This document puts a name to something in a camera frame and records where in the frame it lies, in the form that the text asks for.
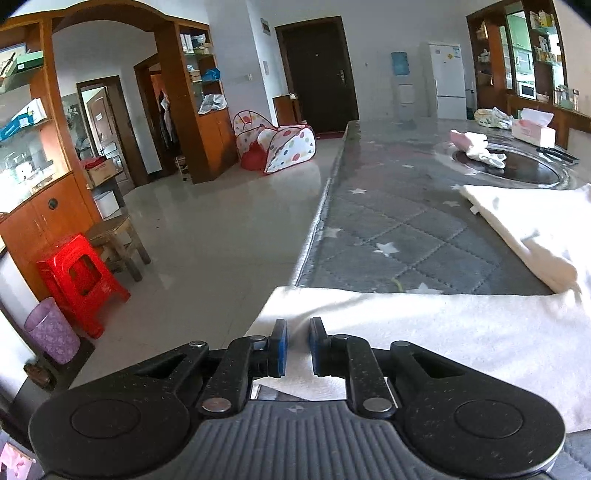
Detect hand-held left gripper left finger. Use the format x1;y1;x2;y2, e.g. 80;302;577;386
131;318;289;419

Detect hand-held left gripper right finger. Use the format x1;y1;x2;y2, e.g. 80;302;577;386
308;316;455;420

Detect white towel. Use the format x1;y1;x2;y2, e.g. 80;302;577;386
244;183;591;435

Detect hanging dark clothes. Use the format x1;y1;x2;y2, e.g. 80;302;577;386
158;89;180;151

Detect grey star quilted mat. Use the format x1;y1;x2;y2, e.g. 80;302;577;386
295;117;591;296

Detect wooden stool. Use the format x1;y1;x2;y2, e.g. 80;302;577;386
85;216;151;282

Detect polka dot play tent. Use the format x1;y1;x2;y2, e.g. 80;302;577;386
233;110;318;175

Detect wooden glass-shelf cabinet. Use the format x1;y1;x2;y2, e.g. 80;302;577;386
154;21;239;184

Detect white bucket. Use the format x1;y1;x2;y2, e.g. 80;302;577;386
93;191;122;219

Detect purple waste bin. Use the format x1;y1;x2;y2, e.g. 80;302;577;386
23;297;81;365

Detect red plastic stool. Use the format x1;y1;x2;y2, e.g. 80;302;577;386
36;234;131;339

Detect small wooden side cabinet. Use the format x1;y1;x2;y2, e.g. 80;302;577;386
272;93;304;127

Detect cardboard box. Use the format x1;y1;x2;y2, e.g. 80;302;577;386
82;157;117;188

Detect small pink white garment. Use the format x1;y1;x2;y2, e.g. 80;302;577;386
450;130;508;170

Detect wooden arch shelf cabinet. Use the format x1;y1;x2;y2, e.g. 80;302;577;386
0;10;105;303

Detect water dispenser with blue bottle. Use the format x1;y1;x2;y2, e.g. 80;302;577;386
391;51;417;123

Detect dark brown entrance door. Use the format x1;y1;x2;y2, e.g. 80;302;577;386
275;16;360;135

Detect brown interior door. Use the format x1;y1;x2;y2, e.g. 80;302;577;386
76;75;136;197

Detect round black table hotplate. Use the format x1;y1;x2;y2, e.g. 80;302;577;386
434;138;583;191

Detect pale yellow crumpled cloth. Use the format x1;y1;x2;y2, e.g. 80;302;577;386
475;107;514;129

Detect white refrigerator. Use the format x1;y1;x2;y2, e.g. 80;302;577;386
428;43;468;120

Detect pink tissue box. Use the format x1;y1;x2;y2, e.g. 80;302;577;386
511;108;556;149

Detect black flat tool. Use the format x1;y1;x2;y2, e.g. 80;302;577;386
537;146;580;164

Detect wooden kitchen wall cabinet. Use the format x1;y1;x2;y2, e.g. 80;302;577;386
466;0;591;149

